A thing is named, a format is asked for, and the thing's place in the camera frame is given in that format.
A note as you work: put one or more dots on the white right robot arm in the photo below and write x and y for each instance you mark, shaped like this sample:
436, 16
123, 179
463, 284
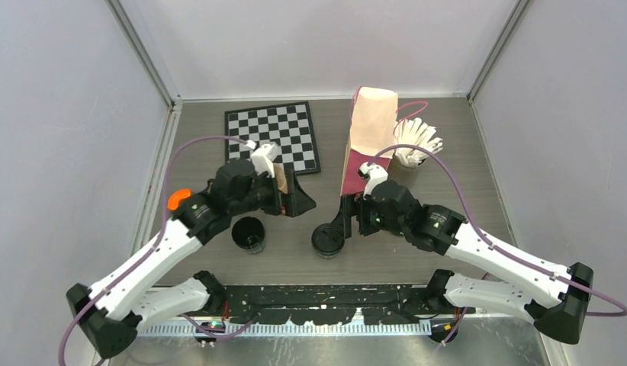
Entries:
542, 293

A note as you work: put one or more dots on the black coffee cup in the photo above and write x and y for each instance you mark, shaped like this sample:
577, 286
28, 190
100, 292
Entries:
248, 233
327, 242

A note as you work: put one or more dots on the orange curved block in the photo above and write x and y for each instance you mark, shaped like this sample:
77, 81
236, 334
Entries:
177, 198

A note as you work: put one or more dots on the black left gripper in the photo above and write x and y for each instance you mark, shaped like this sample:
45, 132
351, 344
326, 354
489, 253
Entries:
297, 201

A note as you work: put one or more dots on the brown cardboard cup carrier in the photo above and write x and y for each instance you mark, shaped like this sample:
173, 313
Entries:
280, 178

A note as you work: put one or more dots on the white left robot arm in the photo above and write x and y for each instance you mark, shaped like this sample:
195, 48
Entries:
111, 312

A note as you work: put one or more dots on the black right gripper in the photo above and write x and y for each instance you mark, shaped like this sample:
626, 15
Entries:
352, 204

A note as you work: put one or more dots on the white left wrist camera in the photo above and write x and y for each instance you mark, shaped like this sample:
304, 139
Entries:
263, 158

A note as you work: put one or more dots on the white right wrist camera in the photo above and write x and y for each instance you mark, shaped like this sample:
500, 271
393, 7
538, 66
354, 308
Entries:
373, 175

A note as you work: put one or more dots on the pink paper bag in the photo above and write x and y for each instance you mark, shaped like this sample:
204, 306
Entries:
376, 122

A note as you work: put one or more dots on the cup of white paper straws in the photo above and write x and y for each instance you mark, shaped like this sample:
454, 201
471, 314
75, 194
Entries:
406, 162

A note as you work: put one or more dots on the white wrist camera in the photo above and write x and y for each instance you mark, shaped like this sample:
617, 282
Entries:
373, 175
263, 158

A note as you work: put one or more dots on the black white chessboard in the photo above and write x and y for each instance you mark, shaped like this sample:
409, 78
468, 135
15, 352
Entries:
288, 125

